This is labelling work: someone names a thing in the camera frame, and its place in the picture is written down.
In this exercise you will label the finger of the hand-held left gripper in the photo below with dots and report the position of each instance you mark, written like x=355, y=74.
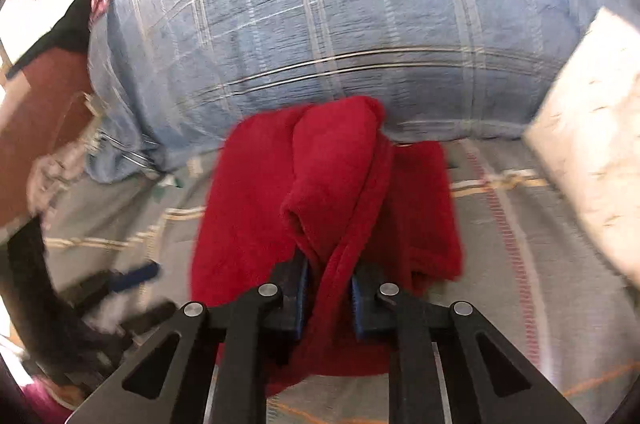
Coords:
x=135, y=278

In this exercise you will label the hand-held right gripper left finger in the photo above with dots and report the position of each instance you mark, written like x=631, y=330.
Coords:
x=301, y=299

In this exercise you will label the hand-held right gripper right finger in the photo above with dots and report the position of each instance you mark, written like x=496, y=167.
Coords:
x=356, y=309

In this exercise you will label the red fleece garment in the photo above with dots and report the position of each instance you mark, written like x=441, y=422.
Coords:
x=335, y=164

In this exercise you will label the person's magenta clothing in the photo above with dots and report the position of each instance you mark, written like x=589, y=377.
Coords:
x=45, y=404

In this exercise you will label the white orange green patterned cloth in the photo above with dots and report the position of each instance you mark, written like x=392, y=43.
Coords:
x=172, y=184

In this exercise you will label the grey floral cloth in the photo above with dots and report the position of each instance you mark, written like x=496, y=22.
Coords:
x=65, y=174

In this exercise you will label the grey striped bed sheet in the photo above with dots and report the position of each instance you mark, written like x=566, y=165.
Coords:
x=500, y=304

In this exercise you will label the reddish brown furniture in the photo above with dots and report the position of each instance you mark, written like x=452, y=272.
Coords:
x=40, y=119

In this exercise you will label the black cloth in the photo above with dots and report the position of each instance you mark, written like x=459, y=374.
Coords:
x=65, y=34

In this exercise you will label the blue plaid quilt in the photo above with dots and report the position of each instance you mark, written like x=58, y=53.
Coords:
x=375, y=29

